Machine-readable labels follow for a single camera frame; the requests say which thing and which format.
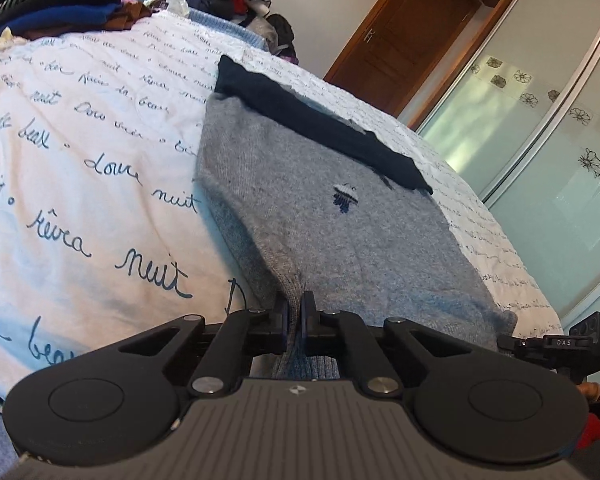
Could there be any white bedspread with blue script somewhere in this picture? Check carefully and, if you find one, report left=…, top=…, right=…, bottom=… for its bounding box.
left=0, top=12, right=562, bottom=398

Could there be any light blue knit blanket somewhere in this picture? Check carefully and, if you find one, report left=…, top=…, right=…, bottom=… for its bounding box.
left=137, top=0, right=268, bottom=52

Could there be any frosted glass sliding wardrobe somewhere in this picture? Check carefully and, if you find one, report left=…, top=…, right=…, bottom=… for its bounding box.
left=412, top=0, right=600, bottom=326

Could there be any grey knit sweater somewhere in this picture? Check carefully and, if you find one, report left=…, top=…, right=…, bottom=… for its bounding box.
left=194, top=54, right=519, bottom=380

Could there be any brown wooden door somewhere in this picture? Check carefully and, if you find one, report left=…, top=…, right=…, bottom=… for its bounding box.
left=325, top=0, right=481, bottom=117

